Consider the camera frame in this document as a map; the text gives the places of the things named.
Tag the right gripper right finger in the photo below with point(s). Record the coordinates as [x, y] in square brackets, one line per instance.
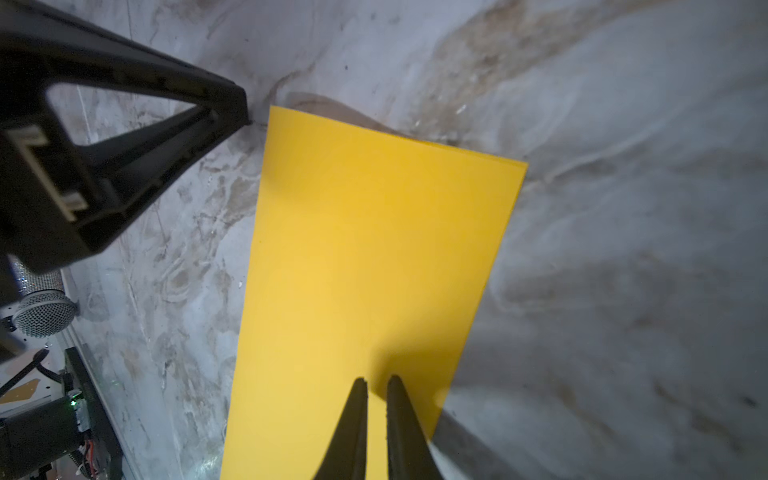
[409, 456]

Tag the yellow square paper sheet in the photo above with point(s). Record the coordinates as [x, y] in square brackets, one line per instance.
[369, 259]

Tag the glitter microphone left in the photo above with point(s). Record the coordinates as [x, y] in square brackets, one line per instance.
[44, 309]

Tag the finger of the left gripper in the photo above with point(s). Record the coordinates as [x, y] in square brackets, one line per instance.
[42, 46]
[61, 202]

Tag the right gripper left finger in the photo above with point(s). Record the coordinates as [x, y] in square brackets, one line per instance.
[346, 456]

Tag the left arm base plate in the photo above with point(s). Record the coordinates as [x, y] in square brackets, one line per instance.
[48, 416]

